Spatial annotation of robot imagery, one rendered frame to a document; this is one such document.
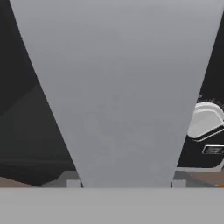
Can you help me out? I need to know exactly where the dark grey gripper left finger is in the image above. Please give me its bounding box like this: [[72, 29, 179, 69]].
[[38, 170, 84, 188]]

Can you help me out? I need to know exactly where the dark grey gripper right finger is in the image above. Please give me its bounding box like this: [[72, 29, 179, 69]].
[[171, 170, 212, 188]]

